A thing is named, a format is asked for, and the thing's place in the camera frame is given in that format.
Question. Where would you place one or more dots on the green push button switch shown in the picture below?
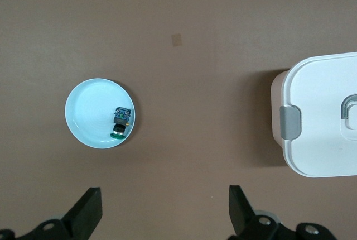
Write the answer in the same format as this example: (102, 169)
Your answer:
(121, 120)

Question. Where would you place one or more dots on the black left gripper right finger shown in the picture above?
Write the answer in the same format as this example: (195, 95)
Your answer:
(241, 212)

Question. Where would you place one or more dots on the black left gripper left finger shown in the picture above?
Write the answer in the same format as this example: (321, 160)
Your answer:
(83, 212)

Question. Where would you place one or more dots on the light blue round plate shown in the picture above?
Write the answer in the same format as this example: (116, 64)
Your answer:
(89, 111)

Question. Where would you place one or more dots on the white lidded box grey latches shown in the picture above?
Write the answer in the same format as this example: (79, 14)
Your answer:
(320, 97)

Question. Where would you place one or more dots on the brown tape patch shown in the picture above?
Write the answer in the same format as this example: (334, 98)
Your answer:
(176, 40)

